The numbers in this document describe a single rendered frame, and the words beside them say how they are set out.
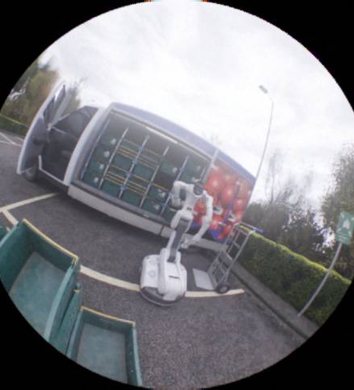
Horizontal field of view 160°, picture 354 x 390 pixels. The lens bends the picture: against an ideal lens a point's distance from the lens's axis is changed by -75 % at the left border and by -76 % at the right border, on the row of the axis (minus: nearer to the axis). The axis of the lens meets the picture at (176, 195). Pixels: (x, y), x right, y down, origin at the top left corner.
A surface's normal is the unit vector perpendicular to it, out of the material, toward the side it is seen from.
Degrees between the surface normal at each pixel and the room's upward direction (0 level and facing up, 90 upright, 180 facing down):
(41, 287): 21
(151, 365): 0
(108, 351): 0
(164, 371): 0
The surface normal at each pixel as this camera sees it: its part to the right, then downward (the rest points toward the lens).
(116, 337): 0.42, -0.91
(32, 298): 0.47, -0.80
